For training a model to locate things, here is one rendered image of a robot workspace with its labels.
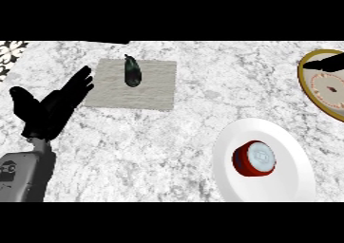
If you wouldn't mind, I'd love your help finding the black and white patterned cloth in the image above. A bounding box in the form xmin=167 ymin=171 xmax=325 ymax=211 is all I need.
xmin=0 ymin=41 xmax=30 ymax=95

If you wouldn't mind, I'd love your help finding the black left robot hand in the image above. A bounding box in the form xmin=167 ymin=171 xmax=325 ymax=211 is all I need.
xmin=9 ymin=65 xmax=96 ymax=141

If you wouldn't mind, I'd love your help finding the grey cloth placemat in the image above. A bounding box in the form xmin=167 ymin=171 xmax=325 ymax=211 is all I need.
xmin=83 ymin=57 xmax=179 ymax=112

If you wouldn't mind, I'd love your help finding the gold-rimmed patterned bowl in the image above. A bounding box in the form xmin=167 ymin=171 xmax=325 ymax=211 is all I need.
xmin=298 ymin=48 xmax=344 ymax=124

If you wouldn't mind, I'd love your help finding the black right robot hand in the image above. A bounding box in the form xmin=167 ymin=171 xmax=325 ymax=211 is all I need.
xmin=301 ymin=50 xmax=344 ymax=73

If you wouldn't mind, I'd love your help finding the black flat object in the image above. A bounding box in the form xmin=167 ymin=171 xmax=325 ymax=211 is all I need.
xmin=86 ymin=40 xmax=131 ymax=45

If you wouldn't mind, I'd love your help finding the dark green eggplant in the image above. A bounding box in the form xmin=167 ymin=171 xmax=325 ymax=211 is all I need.
xmin=124 ymin=53 xmax=143 ymax=88

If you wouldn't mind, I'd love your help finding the white plate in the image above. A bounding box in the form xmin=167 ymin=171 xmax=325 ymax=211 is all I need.
xmin=213 ymin=118 xmax=317 ymax=203

